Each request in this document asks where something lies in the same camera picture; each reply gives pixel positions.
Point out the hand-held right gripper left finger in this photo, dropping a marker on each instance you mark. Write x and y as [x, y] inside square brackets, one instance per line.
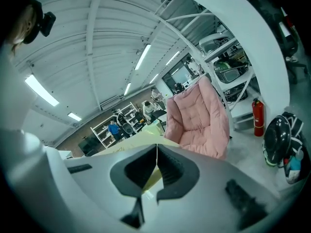
[116, 176]

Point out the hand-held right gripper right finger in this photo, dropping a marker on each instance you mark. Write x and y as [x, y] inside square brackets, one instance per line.
[181, 176]

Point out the pink padded seat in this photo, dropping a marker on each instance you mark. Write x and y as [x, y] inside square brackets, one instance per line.
[194, 120]

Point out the black flat screen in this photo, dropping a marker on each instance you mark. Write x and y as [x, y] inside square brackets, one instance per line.
[87, 145]

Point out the white open shelf unit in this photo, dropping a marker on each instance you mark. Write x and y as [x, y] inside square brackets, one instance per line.
[104, 132]

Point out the long ceiling light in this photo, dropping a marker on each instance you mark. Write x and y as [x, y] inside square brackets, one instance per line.
[41, 90]
[127, 89]
[74, 116]
[143, 57]
[172, 58]

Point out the white air conditioner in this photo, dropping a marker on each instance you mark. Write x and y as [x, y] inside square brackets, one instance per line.
[110, 103]

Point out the red fire extinguisher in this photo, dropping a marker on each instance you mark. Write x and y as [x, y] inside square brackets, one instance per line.
[258, 116]

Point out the black round helmet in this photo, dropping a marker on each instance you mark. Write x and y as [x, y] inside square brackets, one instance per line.
[277, 139]

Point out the white metal storage rack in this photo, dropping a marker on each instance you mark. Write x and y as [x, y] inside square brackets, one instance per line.
[239, 81]

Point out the green appliance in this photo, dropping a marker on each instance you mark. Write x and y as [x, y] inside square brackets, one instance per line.
[223, 65]

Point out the black white-striped backpack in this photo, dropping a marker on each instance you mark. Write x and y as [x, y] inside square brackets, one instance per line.
[296, 130]

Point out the person's white top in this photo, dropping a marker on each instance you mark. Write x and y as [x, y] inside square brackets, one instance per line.
[14, 93]

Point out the person's face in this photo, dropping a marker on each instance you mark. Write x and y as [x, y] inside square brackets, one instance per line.
[25, 25]

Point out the head-worn black camera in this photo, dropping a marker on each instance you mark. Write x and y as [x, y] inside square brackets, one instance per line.
[47, 23]

